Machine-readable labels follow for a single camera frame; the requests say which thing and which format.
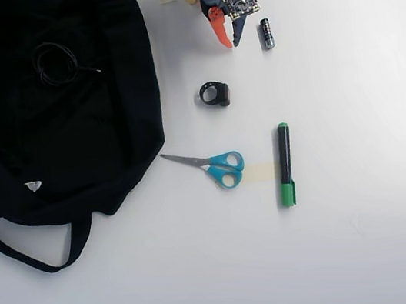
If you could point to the short beige tape strip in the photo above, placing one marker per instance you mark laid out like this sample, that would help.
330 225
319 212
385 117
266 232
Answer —
261 172

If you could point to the black camera circuit board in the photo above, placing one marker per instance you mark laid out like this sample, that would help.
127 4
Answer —
240 2

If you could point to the black fabric bag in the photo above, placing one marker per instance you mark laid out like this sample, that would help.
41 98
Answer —
50 146

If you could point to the green and black marker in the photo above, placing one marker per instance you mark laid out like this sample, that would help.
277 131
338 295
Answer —
284 154

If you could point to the black cylindrical battery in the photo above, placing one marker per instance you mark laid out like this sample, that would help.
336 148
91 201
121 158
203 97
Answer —
266 34

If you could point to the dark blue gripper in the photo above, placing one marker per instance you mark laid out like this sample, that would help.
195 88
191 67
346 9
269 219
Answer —
219 27

